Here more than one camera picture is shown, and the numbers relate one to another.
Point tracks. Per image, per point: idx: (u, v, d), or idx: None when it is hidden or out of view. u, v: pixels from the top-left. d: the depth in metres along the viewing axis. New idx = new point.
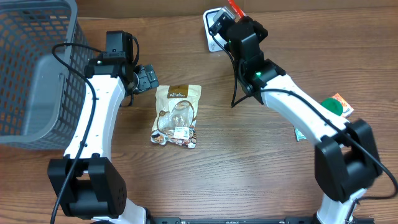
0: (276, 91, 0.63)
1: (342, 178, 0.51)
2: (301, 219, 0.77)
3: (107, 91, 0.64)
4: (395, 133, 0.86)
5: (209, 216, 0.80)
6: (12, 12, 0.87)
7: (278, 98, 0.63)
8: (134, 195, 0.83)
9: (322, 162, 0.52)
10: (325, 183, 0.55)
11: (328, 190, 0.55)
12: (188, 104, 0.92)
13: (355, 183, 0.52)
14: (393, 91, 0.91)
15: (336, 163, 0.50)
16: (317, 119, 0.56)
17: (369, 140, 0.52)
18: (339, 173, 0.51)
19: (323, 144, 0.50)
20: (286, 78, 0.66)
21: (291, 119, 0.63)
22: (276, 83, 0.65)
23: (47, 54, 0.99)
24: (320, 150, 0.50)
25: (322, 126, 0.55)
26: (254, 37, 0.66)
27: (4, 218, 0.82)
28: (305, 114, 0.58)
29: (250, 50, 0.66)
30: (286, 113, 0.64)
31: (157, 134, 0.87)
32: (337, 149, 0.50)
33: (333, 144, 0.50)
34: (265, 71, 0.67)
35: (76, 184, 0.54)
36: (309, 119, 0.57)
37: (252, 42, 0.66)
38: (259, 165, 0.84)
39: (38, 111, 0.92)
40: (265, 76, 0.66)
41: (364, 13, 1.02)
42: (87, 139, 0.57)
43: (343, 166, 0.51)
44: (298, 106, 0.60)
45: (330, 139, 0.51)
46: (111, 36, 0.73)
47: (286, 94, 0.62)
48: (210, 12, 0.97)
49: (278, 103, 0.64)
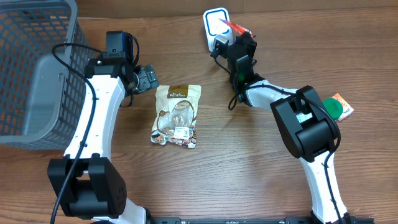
0: (255, 87, 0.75)
1: (298, 132, 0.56)
2: (301, 219, 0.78)
3: (107, 91, 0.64)
4: (395, 133, 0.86)
5: (209, 216, 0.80)
6: (12, 12, 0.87)
7: (256, 91, 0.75)
8: (134, 195, 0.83)
9: (279, 120, 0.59)
10: (290, 144, 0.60)
11: (293, 150, 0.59)
12: (188, 104, 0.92)
13: (312, 137, 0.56)
14: (393, 91, 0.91)
15: (289, 117, 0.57)
16: (278, 93, 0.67)
17: (316, 99, 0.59)
18: (293, 127, 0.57)
19: (275, 102, 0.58)
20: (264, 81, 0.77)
21: (263, 104, 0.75)
22: (256, 83, 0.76)
23: (47, 54, 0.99)
24: (273, 107, 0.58)
25: (280, 96, 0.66)
26: (247, 56, 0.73)
27: (4, 218, 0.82)
28: (270, 93, 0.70)
29: (244, 68, 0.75)
30: (260, 101, 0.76)
31: (157, 134, 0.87)
32: (288, 105, 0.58)
33: (285, 102, 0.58)
34: (251, 82, 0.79)
35: (76, 184, 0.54)
36: (272, 94, 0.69)
37: (246, 61, 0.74)
38: (259, 165, 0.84)
39: (38, 111, 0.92)
40: (251, 83, 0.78)
41: (364, 13, 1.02)
42: (87, 139, 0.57)
43: (296, 121, 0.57)
44: (267, 90, 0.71)
45: (282, 99, 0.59)
46: (111, 36, 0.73)
47: (260, 86, 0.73)
48: (210, 12, 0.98)
49: (256, 95, 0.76)
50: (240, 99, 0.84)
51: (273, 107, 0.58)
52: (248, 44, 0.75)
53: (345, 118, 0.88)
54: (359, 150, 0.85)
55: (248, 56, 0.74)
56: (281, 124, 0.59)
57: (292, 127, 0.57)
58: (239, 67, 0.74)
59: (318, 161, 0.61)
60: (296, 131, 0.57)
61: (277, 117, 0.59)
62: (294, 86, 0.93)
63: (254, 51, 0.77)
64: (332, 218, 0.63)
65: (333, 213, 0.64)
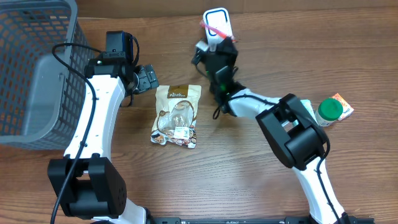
0: (237, 98, 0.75)
1: (286, 142, 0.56)
2: (301, 219, 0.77)
3: (107, 91, 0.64)
4: (395, 133, 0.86)
5: (208, 216, 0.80)
6: (12, 12, 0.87)
7: (240, 101, 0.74)
8: (134, 195, 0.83)
9: (266, 132, 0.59)
10: (279, 154, 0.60)
11: (283, 160, 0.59)
12: (188, 104, 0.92)
13: (300, 146, 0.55)
14: (393, 91, 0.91)
15: (275, 128, 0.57)
16: (261, 104, 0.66)
17: (300, 106, 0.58)
18: (280, 137, 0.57)
19: (260, 116, 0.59)
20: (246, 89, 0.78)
21: (249, 114, 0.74)
22: (238, 94, 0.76)
23: (47, 54, 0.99)
24: (259, 121, 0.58)
25: (263, 106, 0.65)
26: (227, 68, 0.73)
27: (4, 218, 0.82)
28: (253, 102, 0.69)
29: (225, 79, 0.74)
30: (245, 111, 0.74)
31: (157, 134, 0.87)
32: (272, 116, 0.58)
33: (269, 114, 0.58)
34: (234, 91, 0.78)
35: (76, 185, 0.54)
36: (256, 105, 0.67)
37: (227, 73, 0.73)
38: (259, 165, 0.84)
39: (38, 111, 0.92)
40: (234, 94, 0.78)
41: (364, 13, 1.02)
42: (87, 139, 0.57)
43: (283, 130, 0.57)
44: (250, 101, 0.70)
45: (267, 111, 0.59)
46: (111, 36, 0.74)
47: (243, 98, 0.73)
48: (209, 12, 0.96)
49: (240, 105, 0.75)
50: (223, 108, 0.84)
51: (259, 120, 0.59)
52: (228, 55, 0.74)
53: (345, 118, 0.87)
54: (359, 150, 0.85)
55: (228, 66, 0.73)
56: (268, 136, 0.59)
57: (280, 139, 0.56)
58: (219, 78, 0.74)
59: (310, 167, 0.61)
60: (285, 142, 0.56)
61: (264, 130, 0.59)
62: (295, 86, 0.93)
63: (234, 60, 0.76)
64: (331, 220, 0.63)
65: (331, 215, 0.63)
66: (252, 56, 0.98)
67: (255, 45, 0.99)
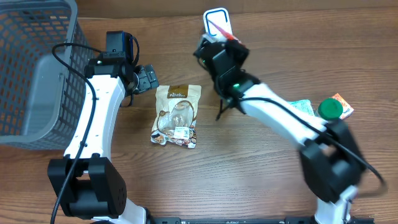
0: (254, 99, 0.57)
1: (333, 181, 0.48)
2: (301, 219, 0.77)
3: (107, 91, 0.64)
4: (395, 133, 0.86)
5: (209, 216, 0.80)
6: (12, 12, 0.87)
7: (259, 107, 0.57)
8: (134, 195, 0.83)
9: (310, 167, 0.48)
10: (316, 187, 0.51)
11: (321, 193, 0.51)
12: (188, 104, 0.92)
13: (346, 183, 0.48)
14: (393, 91, 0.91)
15: (324, 166, 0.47)
16: (296, 123, 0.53)
17: (349, 137, 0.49)
18: (328, 177, 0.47)
19: (306, 149, 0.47)
20: (262, 84, 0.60)
21: (268, 122, 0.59)
22: (253, 93, 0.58)
23: (47, 54, 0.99)
24: (304, 157, 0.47)
25: (301, 127, 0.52)
26: (222, 50, 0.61)
27: (4, 218, 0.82)
28: (282, 117, 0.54)
29: (223, 66, 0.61)
30: (263, 118, 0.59)
31: (157, 134, 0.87)
32: (321, 150, 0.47)
33: (316, 148, 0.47)
34: (242, 84, 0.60)
35: (76, 184, 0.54)
36: (288, 123, 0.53)
37: (224, 58, 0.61)
38: (259, 166, 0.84)
39: (38, 111, 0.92)
40: (243, 88, 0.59)
41: (364, 13, 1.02)
42: (87, 139, 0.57)
43: (331, 167, 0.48)
44: (275, 111, 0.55)
45: (312, 141, 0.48)
46: (111, 36, 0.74)
47: (263, 101, 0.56)
48: (210, 12, 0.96)
49: (255, 109, 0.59)
50: (230, 103, 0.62)
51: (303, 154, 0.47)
52: (237, 48, 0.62)
53: (345, 118, 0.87)
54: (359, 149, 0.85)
55: (225, 50, 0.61)
56: (311, 171, 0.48)
57: (328, 178, 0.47)
58: (216, 65, 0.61)
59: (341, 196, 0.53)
60: (333, 182, 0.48)
61: (307, 164, 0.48)
62: (295, 86, 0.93)
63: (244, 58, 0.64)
64: None
65: None
66: (252, 56, 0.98)
67: (255, 45, 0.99)
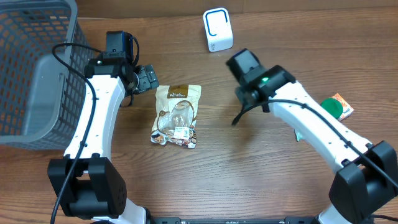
0: (286, 101, 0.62)
1: (362, 204, 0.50)
2: (301, 219, 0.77)
3: (107, 91, 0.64)
4: (396, 133, 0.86)
5: (209, 216, 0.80)
6: (12, 12, 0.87)
7: (296, 115, 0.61)
8: (134, 195, 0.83)
9: (344, 189, 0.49)
10: (341, 206, 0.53)
11: (344, 212, 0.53)
12: (188, 104, 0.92)
13: (372, 205, 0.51)
14: (393, 91, 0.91)
15: (359, 190, 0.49)
16: (336, 139, 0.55)
17: (390, 163, 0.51)
18: (360, 201, 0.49)
19: (346, 173, 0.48)
20: (297, 84, 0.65)
21: (305, 134, 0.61)
22: (285, 91, 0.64)
23: (47, 54, 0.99)
24: (343, 180, 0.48)
25: (338, 144, 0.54)
26: (245, 51, 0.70)
27: (4, 218, 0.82)
28: (319, 129, 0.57)
29: (248, 65, 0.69)
30: (300, 129, 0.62)
31: (157, 134, 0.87)
32: (360, 175, 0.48)
33: (357, 173, 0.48)
34: (271, 79, 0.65)
35: (76, 184, 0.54)
36: (326, 139, 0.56)
37: (248, 58, 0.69)
38: (259, 165, 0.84)
39: (38, 111, 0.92)
40: (272, 81, 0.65)
41: (364, 13, 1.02)
42: (87, 139, 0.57)
43: (365, 191, 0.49)
44: (313, 121, 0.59)
45: (352, 164, 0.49)
46: (111, 37, 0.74)
47: (300, 106, 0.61)
48: (210, 12, 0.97)
49: (291, 117, 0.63)
50: (254, 98, 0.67)
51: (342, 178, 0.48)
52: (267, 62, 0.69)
53: (345, 118, 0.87)
54: None
55: (247, 51, 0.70)
56: (344, 193, 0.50)
57: (359, 203, 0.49)
58: (240, 65, 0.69)
59: None
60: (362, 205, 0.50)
61: (342, 186, 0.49)
62: None
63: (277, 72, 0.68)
64: None
65: None
66: None
67: (255, 45, 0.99)
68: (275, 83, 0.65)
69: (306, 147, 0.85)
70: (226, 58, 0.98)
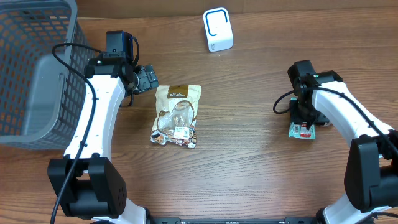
0: (329, 92, 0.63)
1: (372, 183, 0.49)
2: (301, 219, 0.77)
3: (107, 91, 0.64)
4: None
5: (209, 216, 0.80)
6: (12, 12, 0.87)
7: (329, 98, 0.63)
8: (134, 195, 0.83)
9: (355, 161, 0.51)
10: (352, 187, 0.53)
11: (354, 196, 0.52)
12: (188, 104, 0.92)
13: (384, 192, 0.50)
14: (393, 91, 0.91)
15: (369, 163, 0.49)
16: (361, 121, 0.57)
17: None
18: (370, 177, 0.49)
19: (360, 140, 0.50)
20: (342, 84, 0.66)
21: (334, 118, 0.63)
22: (331, 86, 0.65)
23: (47, 54, 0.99)
24: (356, 147, 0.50)
25: (365, 125, 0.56)
26: (306, 60, 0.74)
27: (4, 218, 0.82)
28: (349, 111, 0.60)
29: (305, 70, 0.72)
30: (331, 113, 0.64)
31: (157, 134, 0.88)
32: (374, 149, 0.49)
33: (371, 144, 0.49)
34: (322, 76, 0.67)
35: (76, 184, 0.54)
36: (353, 119, 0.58)
37: (308, 66, 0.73)
38: (259, 166, 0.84)
39: (38, 111, 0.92)
40: (321, 79, 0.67)
41: (364, 13, 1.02)
42: (87, 139, 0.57)
43: (376, 169, 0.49)
44: (344, 104, 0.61)
45: (369, 138, 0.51)
46: (111, 37, 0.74)
47: (338, 96, 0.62)
48: (210, 12, 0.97)
49: (326, 102, 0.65)
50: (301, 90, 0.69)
51: (356, 145, 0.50)
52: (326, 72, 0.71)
53: None
54: None
55: (310, 61, 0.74)
56: (355, 165, 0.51)
57: (369, 178, 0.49)
58: (298, 68, 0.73)
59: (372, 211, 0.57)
60: (372, 184, 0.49)
61: (354, 156, 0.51)
62: None
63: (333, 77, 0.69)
64: None
65: None
66: (252, 56, 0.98)
67: (255, 45, 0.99)
68: (325, 80, 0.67)
69: (306, 147, 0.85)
70: (226, 58, 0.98)
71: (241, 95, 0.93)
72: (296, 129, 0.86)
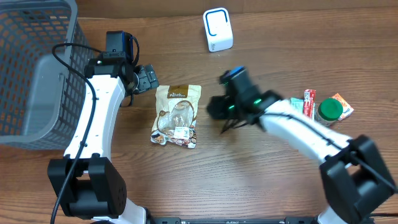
0: (275, 116, 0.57)
1: (353, 198, 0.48)
2: (301, 219, 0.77)
3: (107, 91, 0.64)
4: (396, 133, 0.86)
5: (209, 216, 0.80)
6: (12, 12, 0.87)
7: (278, 122, 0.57)
8: (134, 195, 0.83)
9: (331, 185, 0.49)
10: (337, 205, 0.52)
11: (343, 212, 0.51)
12: (188, 104, 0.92)
13: (368, 201, 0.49)
14: (393, 91, 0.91)
15: (344, 184, 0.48)
16: (318, 140, 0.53)
17: (374, 155, 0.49)
18: (351, 195, 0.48)
19: (327, 166, 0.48)
20: (285, 101, 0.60)
21: (290, 140, 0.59)
22: (276, 108, 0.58)
23: (47, 54, 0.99)
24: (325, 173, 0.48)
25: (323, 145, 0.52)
26: (242, 70, 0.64)
27: (4, 218, 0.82)
28: (303, 133, 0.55)
29: (243, 85, 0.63)
30: (284, 136, 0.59)
31: (157, 134, 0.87)
32: (342, 168, 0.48)
33: (337, 165, 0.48)
34: (265, 99, 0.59)
35: (76, 184, 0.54)
36: (310, 140, 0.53)
37: (245, 77, 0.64)
38: (259, 166, 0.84)
39: (38, 111, 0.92)
40: (264, 103, 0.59)
41: (364, 13, 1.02)
42: (87, 139, 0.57)
43: (352, 185, 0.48)
44: (295, 126, 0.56)
45: (334, 158, 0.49)
46: (111, 37, 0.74)
47: (286, 117, 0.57)
48: (210, 12, 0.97)
49: (275, 126, 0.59)
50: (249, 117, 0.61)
51: (324, 172, 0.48)
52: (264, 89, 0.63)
53: (345, 118, 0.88)
54: None
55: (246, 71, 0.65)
56: (333, 188, 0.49)
57: (349, 196, 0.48)
58: (236, 84, 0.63)
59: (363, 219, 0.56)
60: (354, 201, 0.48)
61: (328, 180, 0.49)
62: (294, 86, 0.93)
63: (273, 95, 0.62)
64: None
65: None
66: (252, 56, 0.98)
67: (255, 45, 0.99)
68: (269, 104, 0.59)
69: None
70: (226, 58, 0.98)
71: None
72: None
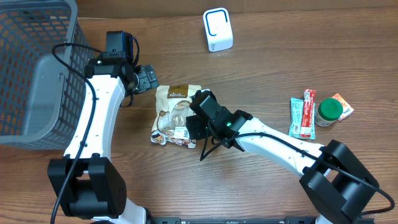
0: (249, 137, 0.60)
1: (339, 204, 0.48)
2: (301, 219, 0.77)
3: (107, 91, 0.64)
4: (395, 133, 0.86)
5: (209, 216, 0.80)
6: (12, 12, 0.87)
7: (253, 142, 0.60)
8: (134, 195, 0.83)
9: (314, 196, 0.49)
10: (326, 213, 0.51)
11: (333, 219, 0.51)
12: (188, 104, 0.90)
13: (353, 205, 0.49)
14: (393, 91, 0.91)
15: (328, 192, 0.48)
16: (293, 153, 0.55)
17: (348, 158, 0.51)
18: (336, 201, 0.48)
19: (307, 179, 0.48)
20: (255, 120, 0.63)
21: (268, 157, 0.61)
22: (248, 129, 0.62)
23: (47, 54, 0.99)
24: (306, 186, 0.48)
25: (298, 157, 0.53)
26: (206, 94, 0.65)
27: (4, 218, 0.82)
28: (278, 150, 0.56)
29: (212, 109, 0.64)
30: (262, 154, 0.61)
31: (157, 134, 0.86)
32: (322, 178, 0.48)
33: (316, 175, 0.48)
34: (236, 121, 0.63)
35: (76, 184, 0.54)
36: (286, 155, 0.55)
37: (212, 102, 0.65)
38: (259, 165, 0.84)
39: (38, 111, 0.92)
40: (236, 126, 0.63)
41: (365, 13, 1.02)
42: (87, 139, 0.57)
43: (334, 191, 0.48)
44: (268, 142, 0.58)
45: (311, 170, 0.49)
46: (111, 37, 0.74)
47: (259, 135, 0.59)
48: (210, 12, 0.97)
49: (253, 145, 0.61)
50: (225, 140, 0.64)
51: (306, 185, 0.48)
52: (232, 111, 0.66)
53: (345, 118, 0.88)
54: (359, 149, 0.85)
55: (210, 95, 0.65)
56: (316, 198, 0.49)
57: (335, 203, 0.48)
58: (204, 110, 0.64)
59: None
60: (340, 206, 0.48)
61: (310, 192, 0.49)
62: (294, 86, 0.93)
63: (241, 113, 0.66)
64: None
65: None
66: (252, 56, 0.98)
67: (255, 45, 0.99)
68: (240, 126, 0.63)
69: None
70: (226, 58, 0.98)
71: (241, 95, 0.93)
72: (296, 129, 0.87)
